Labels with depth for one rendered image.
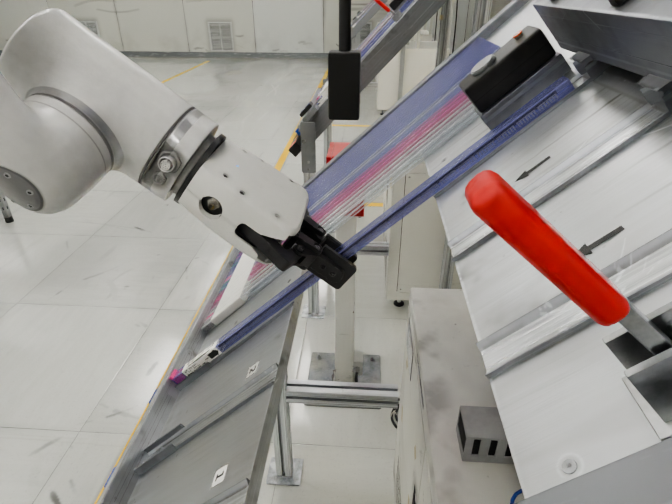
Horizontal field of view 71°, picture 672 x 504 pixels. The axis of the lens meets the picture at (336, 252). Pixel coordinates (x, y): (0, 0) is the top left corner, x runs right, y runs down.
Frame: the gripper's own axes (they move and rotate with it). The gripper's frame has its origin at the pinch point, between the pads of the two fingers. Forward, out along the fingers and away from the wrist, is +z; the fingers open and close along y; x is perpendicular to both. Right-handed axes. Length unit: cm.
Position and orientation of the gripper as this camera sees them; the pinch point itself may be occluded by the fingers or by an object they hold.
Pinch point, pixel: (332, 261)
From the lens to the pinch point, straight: 47.0
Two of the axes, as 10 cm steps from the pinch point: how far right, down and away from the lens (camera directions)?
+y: 0.7, -4.9, 8.7
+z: 7.9, 5.6, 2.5
